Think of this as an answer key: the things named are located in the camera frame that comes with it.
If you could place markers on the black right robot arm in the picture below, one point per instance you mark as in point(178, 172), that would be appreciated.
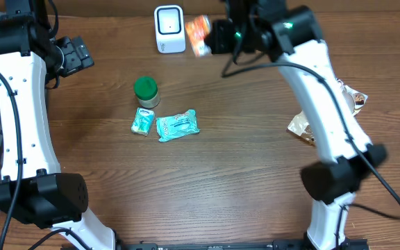
point(293, 41)

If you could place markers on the brown bread snack bag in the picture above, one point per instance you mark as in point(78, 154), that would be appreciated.
point(300, 127)

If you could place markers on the orange tissue pack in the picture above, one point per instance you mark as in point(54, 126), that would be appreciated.
point(197, 30)

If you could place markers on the small teal tissue pack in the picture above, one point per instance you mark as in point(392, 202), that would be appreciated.
point(143, 121)

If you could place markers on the teal wet wipes pack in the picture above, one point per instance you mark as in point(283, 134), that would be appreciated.
point(177, 126)

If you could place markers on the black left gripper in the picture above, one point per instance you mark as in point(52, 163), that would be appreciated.
point(79, 55)

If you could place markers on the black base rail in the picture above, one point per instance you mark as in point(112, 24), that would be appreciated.
point(203, 246)

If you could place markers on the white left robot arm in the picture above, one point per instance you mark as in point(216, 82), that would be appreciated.
point(33, 188)

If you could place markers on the white barcode scanner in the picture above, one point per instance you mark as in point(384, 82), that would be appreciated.
point(169, 28)

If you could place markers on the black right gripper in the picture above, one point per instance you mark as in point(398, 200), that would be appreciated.
point(219, 39)

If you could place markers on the green lid jar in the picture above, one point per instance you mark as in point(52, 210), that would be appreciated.
point(147, 92)

